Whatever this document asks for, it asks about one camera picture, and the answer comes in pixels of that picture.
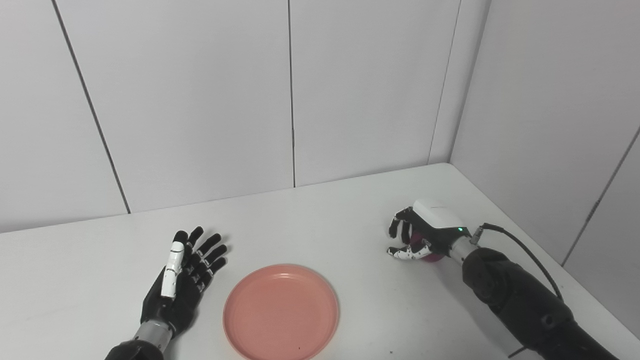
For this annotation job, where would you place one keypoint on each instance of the purple red onion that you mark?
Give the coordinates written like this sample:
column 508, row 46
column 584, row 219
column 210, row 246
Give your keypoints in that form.
column 433, row 256

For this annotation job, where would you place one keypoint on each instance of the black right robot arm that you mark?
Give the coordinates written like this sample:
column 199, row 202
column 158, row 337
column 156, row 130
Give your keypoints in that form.
column 525, row 305

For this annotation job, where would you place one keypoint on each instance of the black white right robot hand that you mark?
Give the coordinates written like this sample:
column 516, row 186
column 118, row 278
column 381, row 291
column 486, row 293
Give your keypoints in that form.
column 437, row 225

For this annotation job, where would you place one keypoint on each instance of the pink round plate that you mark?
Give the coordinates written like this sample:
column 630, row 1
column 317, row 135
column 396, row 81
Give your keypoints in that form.
column 281, row 312

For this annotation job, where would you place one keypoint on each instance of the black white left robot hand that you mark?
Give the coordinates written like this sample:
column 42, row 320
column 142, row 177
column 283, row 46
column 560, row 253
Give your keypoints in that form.
column 175, row 295

